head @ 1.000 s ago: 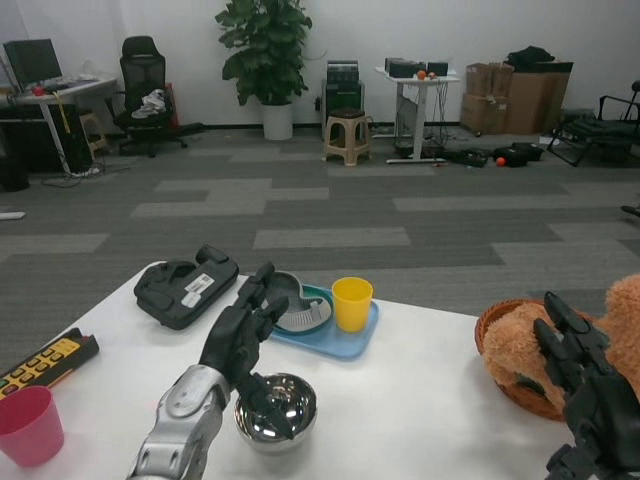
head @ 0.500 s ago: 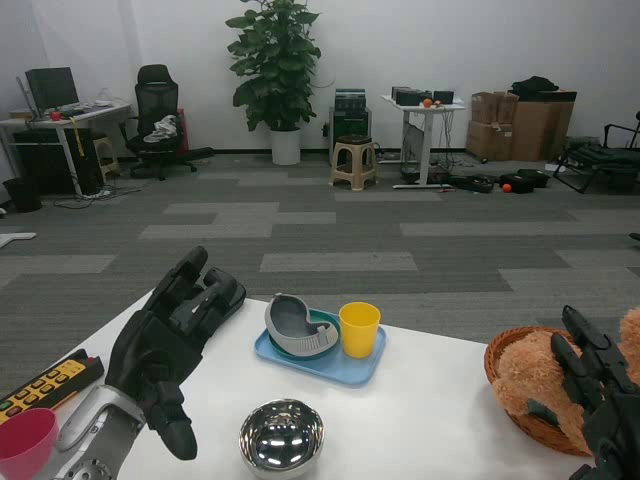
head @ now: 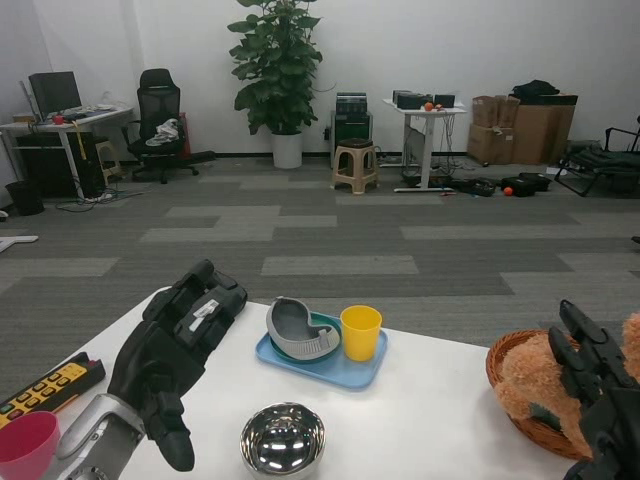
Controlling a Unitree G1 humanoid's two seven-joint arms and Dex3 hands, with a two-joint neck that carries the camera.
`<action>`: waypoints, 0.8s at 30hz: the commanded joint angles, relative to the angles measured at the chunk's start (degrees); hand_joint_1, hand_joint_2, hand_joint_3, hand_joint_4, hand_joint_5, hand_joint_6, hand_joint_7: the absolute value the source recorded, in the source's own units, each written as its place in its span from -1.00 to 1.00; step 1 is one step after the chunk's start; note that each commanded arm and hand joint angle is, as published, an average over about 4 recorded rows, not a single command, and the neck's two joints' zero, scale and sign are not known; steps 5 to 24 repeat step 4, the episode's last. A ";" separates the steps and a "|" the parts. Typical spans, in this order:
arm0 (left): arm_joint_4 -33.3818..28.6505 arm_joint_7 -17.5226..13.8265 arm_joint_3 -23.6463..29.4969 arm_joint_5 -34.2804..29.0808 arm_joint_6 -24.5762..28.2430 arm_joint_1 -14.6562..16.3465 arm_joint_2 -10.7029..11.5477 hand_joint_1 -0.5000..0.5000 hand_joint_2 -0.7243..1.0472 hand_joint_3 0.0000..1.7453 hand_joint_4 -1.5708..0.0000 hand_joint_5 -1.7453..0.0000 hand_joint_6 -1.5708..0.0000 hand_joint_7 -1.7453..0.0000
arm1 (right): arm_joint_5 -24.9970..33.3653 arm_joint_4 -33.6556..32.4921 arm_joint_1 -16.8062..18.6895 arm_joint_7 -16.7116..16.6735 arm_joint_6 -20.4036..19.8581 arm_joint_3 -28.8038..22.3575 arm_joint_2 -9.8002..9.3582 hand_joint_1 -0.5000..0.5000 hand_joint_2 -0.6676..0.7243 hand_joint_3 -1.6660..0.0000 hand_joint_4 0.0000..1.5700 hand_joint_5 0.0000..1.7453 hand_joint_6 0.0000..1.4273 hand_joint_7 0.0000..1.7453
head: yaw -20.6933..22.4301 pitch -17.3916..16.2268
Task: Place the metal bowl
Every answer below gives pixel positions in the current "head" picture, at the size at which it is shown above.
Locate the grey bowl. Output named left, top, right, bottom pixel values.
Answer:
left=265, top=295, right=344, bottom=363

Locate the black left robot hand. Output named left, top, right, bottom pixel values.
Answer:
left=107, top=298, right=236, bottom=474

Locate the black waste bin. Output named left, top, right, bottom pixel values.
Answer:
left=4, top=179, right=46, bottom=218

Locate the light blue plastic tray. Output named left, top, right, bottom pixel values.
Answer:
left=255, top=311, right=390, bottom=392

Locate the flat black floor case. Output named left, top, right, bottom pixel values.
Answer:
left=451, top=178, right=498, bottom=198

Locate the tall green potted plant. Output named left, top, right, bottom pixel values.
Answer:
left=226, top=0, right=324, bottom=137

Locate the black office chair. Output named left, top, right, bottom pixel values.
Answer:
left=121, top=67, right=218, bottom=185

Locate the small white standing desk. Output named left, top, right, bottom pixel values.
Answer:
left=382, top=98, right=469, bottom=194

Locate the black floor case pair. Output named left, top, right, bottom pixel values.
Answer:
left=500, top=171, right=554, bottom=198

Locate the black folding bed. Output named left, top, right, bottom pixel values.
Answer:
left=553, top=116, right=640, bottom=198

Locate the large black box on desk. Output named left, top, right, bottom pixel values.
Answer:
left=391, top=90, right=434, bottom=111

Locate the yellow black remote controller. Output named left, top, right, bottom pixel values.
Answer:
left=0, top=350, right=108, bottom=432

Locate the black computer monitor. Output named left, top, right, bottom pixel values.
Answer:
left=27, top=70, right=83, bottom=119

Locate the large cardboard box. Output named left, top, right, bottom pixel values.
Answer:
left=510, top=102, right=577, bottom=167

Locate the crumpled light cloth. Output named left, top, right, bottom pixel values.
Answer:
left=144, top=117, right=182, bottom=148

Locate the black bag on boxes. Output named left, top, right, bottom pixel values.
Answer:
left=508, top=79, right=579, bottom=108

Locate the teal plate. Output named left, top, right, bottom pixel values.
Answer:
left=269, top=311, right=346, bottom=364

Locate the white plant pot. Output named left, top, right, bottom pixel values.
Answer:
left=270, top=130, right=305, bottom=170

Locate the black computer tower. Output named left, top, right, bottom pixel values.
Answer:
left=16, top=131, right=97, bottom=199

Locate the long white office desk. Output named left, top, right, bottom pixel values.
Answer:
left=0, top=105, right=136, bottom=201

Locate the black striped equipment case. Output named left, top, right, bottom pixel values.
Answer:
left=335, top=91, right=369, bottom=115

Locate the pale stool under desk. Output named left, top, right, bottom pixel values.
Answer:
left=94, top=140, right=124, bottom=184

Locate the red bag behind chair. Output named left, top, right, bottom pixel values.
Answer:
left=176, top=111, right=193, bottom=161

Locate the shiny metal bowl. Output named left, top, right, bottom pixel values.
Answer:
left=239, top=401, right=327, bottom=480

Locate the pink plastic cup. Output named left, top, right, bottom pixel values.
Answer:
left=0, top=410, right=62, bottom=480

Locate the small open cardboard box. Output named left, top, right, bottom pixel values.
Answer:
left=471, top=94, right=522, bottom=129

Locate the black battery pack device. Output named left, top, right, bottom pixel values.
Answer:
left=141, top=258, right=249, bottom=354

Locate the dark green black cabinet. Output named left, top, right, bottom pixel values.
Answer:
left=329, top=111, right=375, bottom=169

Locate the brown plush teddy toy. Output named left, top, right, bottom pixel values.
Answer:
left=494, top=311, right=640, bottom=459

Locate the round wicker basket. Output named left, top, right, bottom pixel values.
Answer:
left=485, top=328, right=597, bottom=462

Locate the low cardboard box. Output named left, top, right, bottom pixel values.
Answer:
left=466, top=123, right=517, bottom=167

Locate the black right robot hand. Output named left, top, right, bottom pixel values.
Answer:
left=547, top=298, right=640, bottom=480

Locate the yellow plastic cup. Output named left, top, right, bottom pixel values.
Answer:
left=339, top=304, right=384, bottom=363

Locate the beige plastic stool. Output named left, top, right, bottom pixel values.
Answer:
left=331, top=137, right=380, bottom=196

